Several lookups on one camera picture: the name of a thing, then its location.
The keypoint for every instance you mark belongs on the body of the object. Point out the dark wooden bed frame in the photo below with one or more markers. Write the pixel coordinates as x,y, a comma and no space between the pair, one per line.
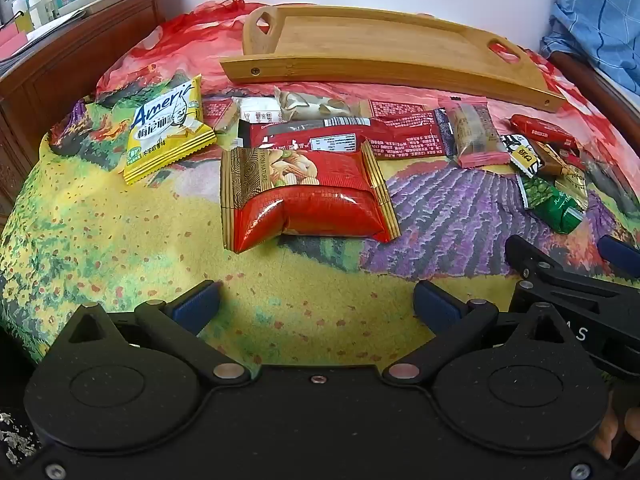
600,90

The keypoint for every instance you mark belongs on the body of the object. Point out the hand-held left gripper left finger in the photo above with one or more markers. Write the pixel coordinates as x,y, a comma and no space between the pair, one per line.
195,305

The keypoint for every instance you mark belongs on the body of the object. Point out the person's right hand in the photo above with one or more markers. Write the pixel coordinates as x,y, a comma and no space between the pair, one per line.
607,432

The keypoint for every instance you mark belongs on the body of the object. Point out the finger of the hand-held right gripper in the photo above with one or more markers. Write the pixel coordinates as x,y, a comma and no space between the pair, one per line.
530,255
620,255

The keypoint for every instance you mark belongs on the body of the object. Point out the small yellow bottle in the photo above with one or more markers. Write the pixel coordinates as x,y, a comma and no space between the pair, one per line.
21,21

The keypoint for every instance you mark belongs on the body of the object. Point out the dark red long packet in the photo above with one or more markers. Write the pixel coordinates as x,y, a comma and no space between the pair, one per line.
280,132

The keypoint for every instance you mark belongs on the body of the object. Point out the white gold-dotted snack packet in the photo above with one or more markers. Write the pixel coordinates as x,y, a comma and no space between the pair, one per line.
310,105

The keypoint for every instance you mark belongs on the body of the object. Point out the large red nut packet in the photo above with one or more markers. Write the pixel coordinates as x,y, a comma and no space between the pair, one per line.
310,210

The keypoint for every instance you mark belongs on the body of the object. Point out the small red packet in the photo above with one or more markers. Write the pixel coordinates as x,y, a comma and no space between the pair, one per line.
215,110

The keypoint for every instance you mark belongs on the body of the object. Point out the green pea packet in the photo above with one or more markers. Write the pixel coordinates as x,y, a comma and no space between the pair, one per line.
550,200

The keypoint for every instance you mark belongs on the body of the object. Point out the brown candy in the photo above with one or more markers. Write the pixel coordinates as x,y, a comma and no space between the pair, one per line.
550,160

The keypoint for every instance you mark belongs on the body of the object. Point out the black and white packet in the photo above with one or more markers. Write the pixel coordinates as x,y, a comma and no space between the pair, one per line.
525,160

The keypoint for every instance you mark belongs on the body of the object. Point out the red sausage stick packet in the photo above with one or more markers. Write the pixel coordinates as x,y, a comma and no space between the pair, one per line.
540,130

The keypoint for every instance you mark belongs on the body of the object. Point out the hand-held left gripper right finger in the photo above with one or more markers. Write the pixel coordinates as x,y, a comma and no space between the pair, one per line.
435,305

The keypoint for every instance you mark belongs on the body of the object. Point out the landscape printed cloth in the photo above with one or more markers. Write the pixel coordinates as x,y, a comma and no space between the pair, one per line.
150,240

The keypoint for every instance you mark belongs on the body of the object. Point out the yellow snack packet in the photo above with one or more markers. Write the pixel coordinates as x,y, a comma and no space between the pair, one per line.
165,135

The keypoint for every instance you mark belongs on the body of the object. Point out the small white bottle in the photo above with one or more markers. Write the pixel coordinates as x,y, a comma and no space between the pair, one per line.
35,10
47,5

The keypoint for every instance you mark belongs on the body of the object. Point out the small white candy packet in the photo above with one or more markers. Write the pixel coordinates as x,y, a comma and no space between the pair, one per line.
257,110

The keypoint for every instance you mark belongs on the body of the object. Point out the pink wafer packet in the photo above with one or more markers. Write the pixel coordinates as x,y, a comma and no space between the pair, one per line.
475,135

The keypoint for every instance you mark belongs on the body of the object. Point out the wooden headboard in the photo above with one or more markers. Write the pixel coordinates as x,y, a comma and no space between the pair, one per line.
75,60

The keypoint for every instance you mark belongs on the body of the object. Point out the wooden tray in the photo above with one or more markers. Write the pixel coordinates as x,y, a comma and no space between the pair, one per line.
375,35

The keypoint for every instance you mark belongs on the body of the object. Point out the white paper sheets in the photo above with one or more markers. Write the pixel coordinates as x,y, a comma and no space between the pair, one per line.
45,35

